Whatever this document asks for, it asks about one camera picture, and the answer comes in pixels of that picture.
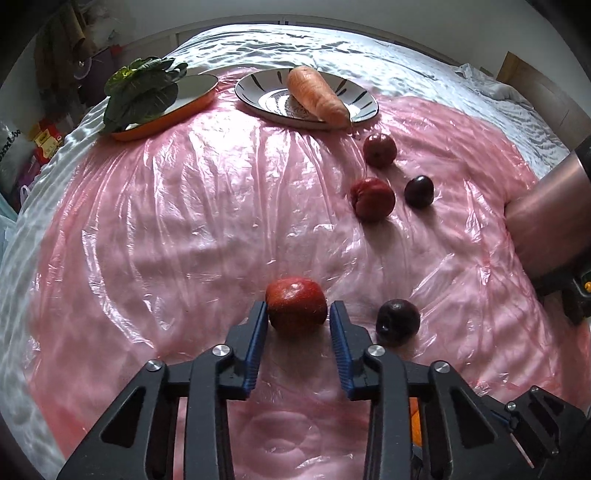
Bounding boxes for black and copper kettle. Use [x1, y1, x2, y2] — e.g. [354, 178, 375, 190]
[503, 138, 591, 324]

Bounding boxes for red plum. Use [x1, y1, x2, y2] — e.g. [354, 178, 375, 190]
[265, 276, 328, 344]
[363, 133, 398, 168]

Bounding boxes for white black striped plate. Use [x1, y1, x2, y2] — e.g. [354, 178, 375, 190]
[235, 69, 379, 127]

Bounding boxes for dark purple cabinet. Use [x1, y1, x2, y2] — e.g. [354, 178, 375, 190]
[78, 44, 123, 100]

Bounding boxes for orange oval plate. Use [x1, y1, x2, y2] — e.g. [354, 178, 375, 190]
[110, 74, 219, 142]

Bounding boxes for green leafy vegetable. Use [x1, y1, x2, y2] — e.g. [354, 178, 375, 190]
[102, 56, 188, 134]

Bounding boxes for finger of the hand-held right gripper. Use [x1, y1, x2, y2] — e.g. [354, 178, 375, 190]
[480, 385, 583, 469]

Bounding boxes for pink plastic sheet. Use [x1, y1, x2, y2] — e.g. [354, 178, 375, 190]
[23, 65, 591, 480]

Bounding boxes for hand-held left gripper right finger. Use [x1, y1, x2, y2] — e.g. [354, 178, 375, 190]
[329, 300, 536, 480]

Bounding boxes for carrot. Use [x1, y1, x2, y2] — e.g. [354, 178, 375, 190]
[286, 66, 350, 127]

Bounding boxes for wooden headboard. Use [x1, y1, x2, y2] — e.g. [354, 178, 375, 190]
[496, 51, 591, 139]

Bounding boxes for crumpled white cloth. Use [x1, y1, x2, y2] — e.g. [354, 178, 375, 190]
[455, 62, 532, 104]

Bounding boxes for red apple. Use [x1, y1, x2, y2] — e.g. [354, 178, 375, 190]
[349, 177, 396, 221]

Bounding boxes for brown hanging coat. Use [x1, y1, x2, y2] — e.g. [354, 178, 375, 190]
[34, 9, 98, 93]

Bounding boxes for red and yellow boxes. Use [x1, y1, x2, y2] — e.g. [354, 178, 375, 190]
[28, 117, 65, 164]

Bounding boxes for orange mandarin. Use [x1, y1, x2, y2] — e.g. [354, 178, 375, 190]
[410, 398, 424, 449]

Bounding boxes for grey printed bag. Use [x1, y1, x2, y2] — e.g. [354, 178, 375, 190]
[0, 120, 28, 185]

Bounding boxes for dark purple plum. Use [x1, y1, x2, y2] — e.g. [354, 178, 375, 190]
[404, 175, 435, 209]
[375, 298, 421, 348]

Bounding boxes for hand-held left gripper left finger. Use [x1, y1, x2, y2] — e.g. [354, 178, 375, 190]
[55, 300, 269, 480]

